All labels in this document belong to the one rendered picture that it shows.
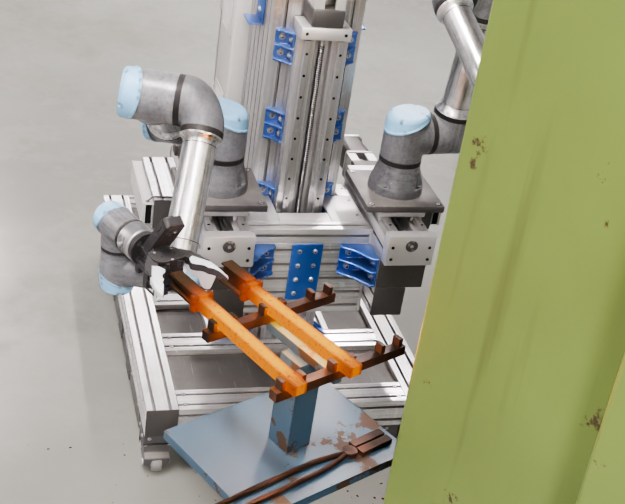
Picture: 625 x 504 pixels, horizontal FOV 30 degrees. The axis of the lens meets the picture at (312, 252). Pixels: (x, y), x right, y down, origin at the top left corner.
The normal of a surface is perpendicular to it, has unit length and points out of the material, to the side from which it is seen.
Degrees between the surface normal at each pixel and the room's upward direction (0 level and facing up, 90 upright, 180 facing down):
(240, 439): 0
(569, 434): 90
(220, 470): 0
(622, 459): 90
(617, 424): 90
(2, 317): 0
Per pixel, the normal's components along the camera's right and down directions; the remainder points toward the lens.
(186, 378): 0.14, -0.86
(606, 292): -0.83, 0.17
